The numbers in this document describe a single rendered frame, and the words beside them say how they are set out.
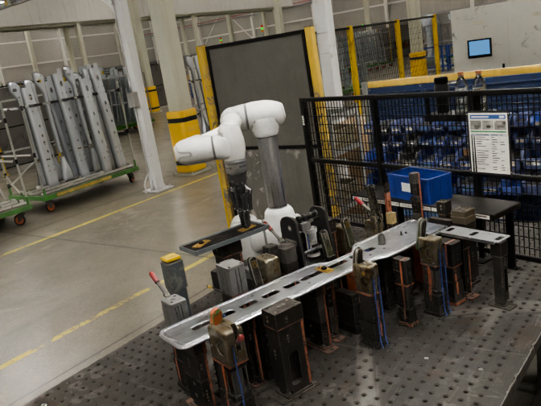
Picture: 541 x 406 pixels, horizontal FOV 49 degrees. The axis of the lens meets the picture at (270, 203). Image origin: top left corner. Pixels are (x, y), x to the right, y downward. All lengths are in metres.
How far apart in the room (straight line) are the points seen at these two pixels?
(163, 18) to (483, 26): 4.95
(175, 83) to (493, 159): 7.80
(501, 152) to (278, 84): 2.53
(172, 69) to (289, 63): 5.43
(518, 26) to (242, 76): 4.91
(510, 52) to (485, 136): 6.29
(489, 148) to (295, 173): 2.48
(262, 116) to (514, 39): 6.60
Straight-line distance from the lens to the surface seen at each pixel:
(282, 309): 2.05
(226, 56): 5.39
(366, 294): 2.32
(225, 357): 1.93
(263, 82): 5.15
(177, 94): 10.24
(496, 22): 9.26
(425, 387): 2.18
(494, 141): 2.97
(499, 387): 2.18
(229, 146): 2.42
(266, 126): 2.96
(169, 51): 10.23
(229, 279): 2.28
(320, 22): 7.13
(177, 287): 2.39
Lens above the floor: 1.88
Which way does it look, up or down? 14 degrees down
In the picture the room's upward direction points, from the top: 9 degrees counter-clockwise
